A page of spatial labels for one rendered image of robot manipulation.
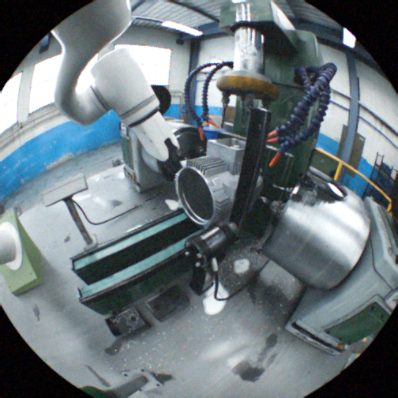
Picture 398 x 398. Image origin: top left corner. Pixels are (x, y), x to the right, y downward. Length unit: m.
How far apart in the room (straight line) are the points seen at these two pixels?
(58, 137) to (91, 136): 1.35
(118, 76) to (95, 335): 0.60
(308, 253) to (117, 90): 0.42
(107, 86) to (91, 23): 0.15
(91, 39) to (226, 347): 0.60
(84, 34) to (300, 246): 0.41
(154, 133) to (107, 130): 5.66
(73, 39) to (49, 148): 5.69
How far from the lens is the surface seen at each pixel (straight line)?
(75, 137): 5.76
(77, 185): 0.49
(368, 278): 0.32
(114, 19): 0.19
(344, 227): 0.29
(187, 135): 0.58
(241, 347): 0.46
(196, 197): 0.49
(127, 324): 0.40
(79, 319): 0.55
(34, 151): 5.98
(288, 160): 0.47
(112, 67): 0.28
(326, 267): 0.30
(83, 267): 0.45
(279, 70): 0.64
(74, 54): 0.20
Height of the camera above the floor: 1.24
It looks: 35 degrees down
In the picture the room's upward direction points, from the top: 5 degrees clockwise
